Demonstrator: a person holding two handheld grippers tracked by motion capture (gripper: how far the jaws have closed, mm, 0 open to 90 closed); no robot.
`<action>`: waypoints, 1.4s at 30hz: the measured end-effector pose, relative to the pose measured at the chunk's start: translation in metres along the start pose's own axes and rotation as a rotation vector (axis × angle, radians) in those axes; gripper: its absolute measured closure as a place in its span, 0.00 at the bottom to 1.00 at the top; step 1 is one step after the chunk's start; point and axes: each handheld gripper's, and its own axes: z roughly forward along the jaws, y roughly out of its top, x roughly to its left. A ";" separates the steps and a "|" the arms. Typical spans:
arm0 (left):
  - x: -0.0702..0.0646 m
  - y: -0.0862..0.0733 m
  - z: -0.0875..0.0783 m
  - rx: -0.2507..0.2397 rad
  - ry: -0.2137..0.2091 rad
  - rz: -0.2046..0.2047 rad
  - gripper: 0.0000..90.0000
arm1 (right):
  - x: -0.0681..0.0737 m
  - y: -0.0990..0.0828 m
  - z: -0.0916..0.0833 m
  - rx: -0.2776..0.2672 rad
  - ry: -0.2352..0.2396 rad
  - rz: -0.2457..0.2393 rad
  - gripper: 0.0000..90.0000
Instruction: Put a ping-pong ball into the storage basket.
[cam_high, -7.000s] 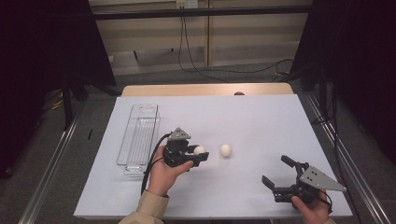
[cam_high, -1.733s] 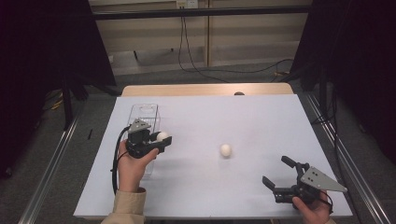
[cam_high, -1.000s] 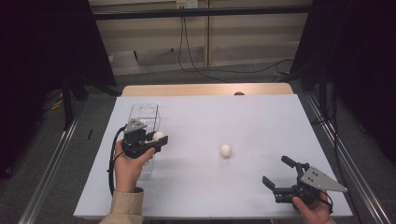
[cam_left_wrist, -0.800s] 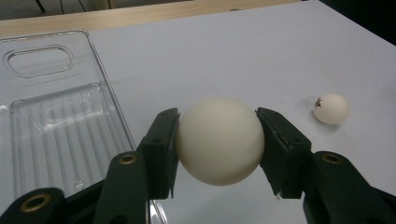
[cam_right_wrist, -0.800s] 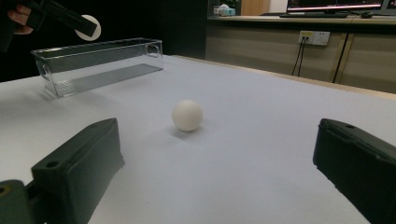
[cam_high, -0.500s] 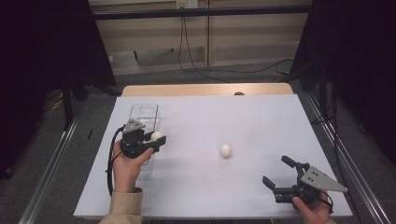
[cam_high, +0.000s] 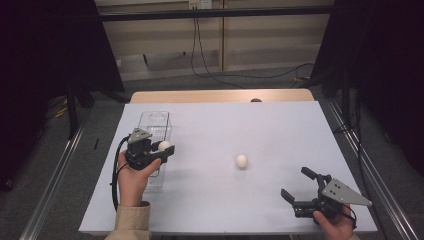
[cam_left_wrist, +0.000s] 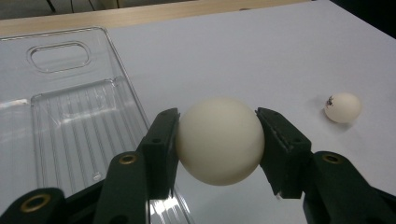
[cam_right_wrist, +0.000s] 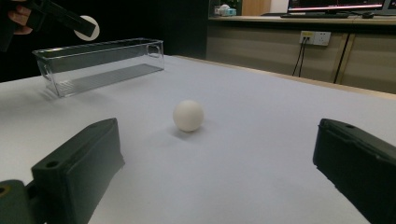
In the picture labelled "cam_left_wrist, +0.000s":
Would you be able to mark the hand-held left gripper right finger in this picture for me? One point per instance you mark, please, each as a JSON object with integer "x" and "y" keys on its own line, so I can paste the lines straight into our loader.
{"x": 286, "y": 155}

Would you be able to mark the plain white egg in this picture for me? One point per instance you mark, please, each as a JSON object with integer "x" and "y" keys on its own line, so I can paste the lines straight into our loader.
{"x": 219, "y": 141}

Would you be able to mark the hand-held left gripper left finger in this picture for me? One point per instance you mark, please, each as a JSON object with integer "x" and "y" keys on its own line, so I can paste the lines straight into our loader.
{"x": 160, "y": 155}

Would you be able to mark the white egg with dark mark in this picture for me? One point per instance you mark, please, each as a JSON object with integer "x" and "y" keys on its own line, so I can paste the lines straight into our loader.
{"x": 344, "y": 107}

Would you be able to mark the clear plastic tray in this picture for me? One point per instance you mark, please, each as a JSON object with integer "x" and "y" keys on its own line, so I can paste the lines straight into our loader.
{"x": 77, "y": 118}

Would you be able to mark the wooden table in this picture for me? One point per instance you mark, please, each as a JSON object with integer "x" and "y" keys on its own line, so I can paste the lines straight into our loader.
{"x": 124, "y": 17}

